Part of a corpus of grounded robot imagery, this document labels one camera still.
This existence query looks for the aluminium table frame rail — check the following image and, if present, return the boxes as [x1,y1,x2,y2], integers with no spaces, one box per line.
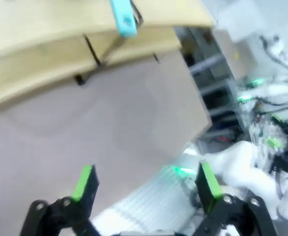
[92,166,208,236]

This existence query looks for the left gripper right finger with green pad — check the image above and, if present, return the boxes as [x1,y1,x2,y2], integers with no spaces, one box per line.
[194,161,280,236]

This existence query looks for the teal microfibre duster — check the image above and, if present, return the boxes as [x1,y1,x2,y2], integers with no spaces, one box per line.
[109,0,138,39]

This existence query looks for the wooden shelf, black metal frame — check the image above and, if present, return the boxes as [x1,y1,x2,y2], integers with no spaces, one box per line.
[0,0,216,112]

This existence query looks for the brown cardboard box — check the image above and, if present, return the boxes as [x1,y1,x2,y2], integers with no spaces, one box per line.
[216,29,259,80]

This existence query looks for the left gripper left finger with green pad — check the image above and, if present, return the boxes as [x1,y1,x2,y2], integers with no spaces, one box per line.
[19,164,102,236]

